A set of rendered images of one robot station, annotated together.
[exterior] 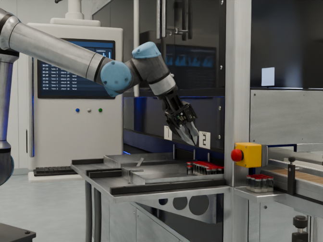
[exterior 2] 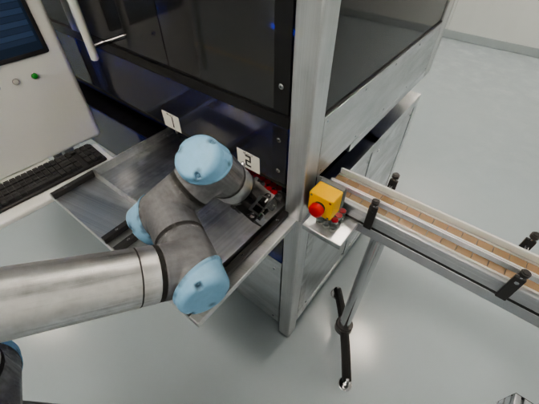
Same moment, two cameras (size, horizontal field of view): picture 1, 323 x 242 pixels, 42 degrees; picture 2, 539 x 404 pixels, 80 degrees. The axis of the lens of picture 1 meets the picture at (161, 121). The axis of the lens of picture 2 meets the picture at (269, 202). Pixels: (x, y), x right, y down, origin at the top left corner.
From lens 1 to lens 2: 1.00 m
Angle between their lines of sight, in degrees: 50
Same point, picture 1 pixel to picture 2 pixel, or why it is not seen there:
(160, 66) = (236, 177)
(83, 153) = (41, 141)
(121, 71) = (218, 289)
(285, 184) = (358, 216)
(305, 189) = (387, 230)
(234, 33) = (318, 47)
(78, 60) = (115, 308)
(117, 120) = (67, 82)
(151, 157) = (151, 142)
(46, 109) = not seen: outside the picture
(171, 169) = not seen: hidden behind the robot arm
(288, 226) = not seen: hidden behind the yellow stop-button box
